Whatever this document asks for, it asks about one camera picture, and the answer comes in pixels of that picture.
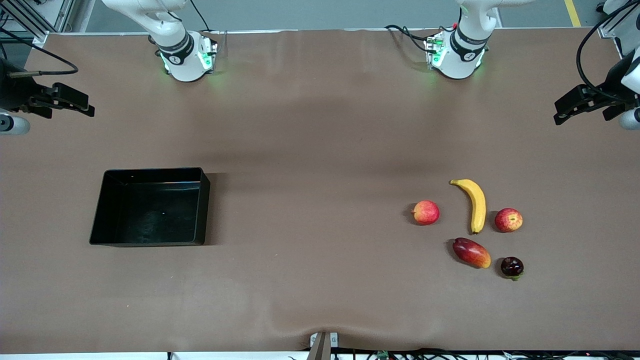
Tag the black plastic box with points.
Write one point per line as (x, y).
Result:
(150, 215)

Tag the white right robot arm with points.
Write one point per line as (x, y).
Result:
(165, 35)

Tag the aluminium frame profile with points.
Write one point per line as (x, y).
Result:
(612, 32)
(45, 17)

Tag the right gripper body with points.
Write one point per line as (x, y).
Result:
(16, 91)

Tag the red yellow mango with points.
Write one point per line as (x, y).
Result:
(471, 252)

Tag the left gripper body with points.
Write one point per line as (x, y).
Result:
(611, 88)

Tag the yellow banana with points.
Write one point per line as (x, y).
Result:
(477, 202)

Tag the red yellow streaked apple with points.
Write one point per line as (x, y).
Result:
(508, 220)

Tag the brown table cover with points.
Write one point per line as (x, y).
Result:
(320, 130)

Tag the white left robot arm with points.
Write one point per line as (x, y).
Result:
(470, 45)

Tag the metal table clamp bracket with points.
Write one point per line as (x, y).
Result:
(322, 346)

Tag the yellow floor tape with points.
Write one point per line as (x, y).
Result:
(573, 12)

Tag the pink red round apple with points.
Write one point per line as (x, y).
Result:
(426, 212)

